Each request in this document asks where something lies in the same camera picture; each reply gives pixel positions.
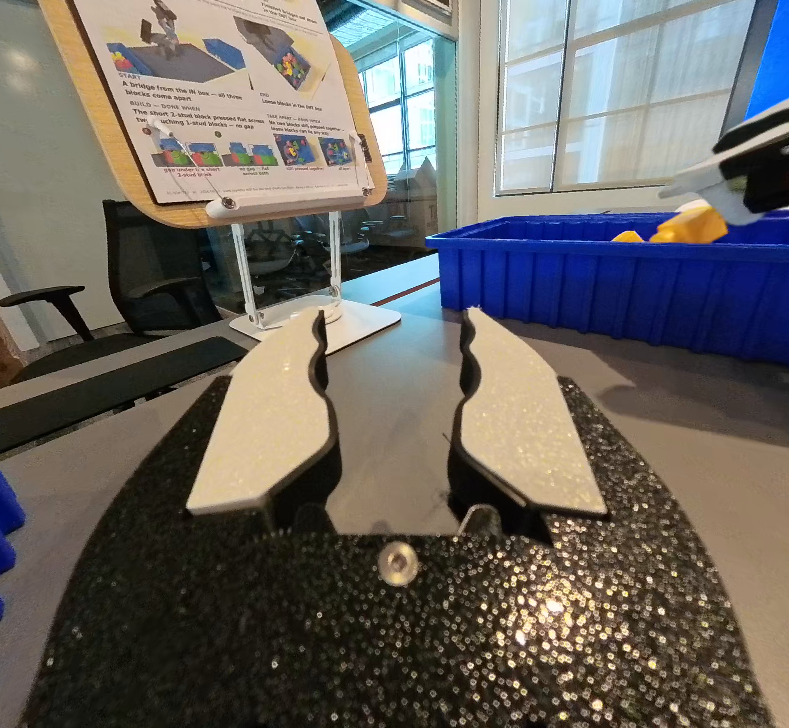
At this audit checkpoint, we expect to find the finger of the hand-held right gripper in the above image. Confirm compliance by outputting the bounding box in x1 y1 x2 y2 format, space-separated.
657 151 789 227
712 100 789 171

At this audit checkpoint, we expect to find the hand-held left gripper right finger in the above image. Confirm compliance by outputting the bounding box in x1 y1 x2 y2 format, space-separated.
448 307 609 517

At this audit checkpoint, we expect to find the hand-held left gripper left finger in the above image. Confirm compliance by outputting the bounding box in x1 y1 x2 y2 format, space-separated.
186 307 342 516

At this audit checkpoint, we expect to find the yellow one-stud block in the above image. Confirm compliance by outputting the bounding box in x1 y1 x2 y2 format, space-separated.
650 201 729 245

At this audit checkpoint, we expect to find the blue plastic bin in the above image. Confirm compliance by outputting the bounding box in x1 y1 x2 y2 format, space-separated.
0 469 27 618
425 212 789 366

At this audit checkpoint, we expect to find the blue screen monitor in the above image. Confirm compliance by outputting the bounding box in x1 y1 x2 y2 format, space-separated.
718 0 789 138

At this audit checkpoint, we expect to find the instruction sheet on stand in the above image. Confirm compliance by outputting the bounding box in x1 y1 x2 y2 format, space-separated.
32 0 403 351

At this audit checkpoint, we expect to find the large paned window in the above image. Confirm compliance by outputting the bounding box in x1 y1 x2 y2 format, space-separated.
493 0 779 197

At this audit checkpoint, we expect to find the black rectangular mat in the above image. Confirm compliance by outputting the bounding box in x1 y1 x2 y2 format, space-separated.
0 336 249 454

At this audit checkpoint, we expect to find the black office chair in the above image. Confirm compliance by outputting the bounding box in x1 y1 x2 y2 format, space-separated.
0 199 224 384

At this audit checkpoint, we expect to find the printed instruction sheet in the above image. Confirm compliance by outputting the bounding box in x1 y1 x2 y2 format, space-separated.
43 0 375 206

